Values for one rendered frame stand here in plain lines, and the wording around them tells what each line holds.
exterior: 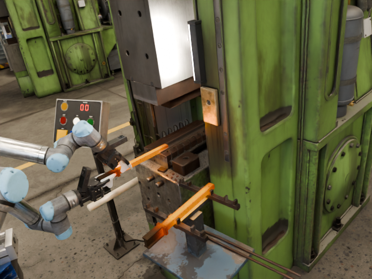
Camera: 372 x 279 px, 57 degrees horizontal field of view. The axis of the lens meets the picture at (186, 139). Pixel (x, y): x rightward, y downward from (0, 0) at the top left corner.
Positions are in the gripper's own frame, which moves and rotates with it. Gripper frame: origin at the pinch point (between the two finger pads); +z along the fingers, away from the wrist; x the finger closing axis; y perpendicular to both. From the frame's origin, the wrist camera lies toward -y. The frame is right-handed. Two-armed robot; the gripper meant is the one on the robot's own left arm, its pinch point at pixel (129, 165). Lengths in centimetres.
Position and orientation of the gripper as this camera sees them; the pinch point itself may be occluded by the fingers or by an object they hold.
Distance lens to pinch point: 172.0
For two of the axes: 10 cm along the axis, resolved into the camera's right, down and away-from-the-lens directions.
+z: 4.6, 5.7, 6.8
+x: 6.8, 2.7, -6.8
